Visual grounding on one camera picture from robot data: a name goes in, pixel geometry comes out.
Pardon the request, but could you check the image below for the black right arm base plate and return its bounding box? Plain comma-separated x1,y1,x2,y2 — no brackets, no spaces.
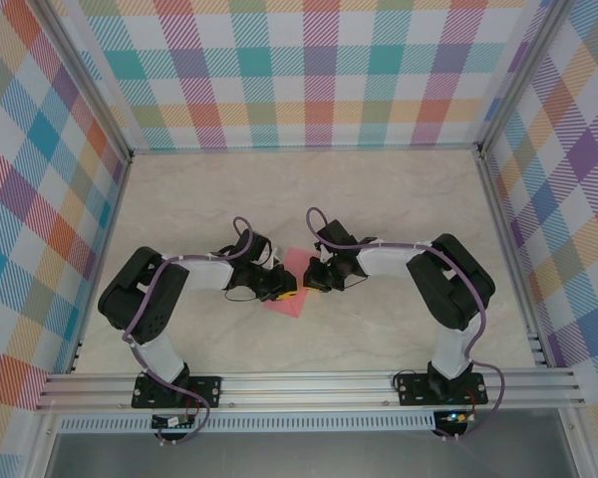
395,370,488,407

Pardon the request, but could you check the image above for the wide aluminium mounting rail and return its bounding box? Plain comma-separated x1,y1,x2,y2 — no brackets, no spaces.
34,366,587,413

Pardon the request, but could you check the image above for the aluminium side rail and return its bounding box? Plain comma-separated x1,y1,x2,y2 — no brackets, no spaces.
476,151,550,369
68,153,135,374

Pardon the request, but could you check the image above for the slotted grey cable duct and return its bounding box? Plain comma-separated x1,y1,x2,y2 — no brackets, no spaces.
58,411,438,433

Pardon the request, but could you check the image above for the black labelled control box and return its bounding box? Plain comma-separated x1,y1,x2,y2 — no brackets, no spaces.
151,412,196,430

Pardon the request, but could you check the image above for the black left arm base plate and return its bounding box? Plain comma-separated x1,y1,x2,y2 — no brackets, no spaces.
132,373,223,410

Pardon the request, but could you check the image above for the small green-lit circuit board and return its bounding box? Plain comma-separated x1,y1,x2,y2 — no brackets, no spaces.
439,410,478,426

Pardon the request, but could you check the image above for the aluminium frame post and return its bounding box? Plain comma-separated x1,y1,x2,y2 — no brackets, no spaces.
38,0,135,163
476,0,569,160

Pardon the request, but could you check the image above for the pink cloth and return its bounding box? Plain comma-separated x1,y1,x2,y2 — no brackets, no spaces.
261,246,313,319

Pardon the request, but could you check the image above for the thin aluminium frame bar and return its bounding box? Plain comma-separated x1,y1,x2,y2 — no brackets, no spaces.
128,142,483,154

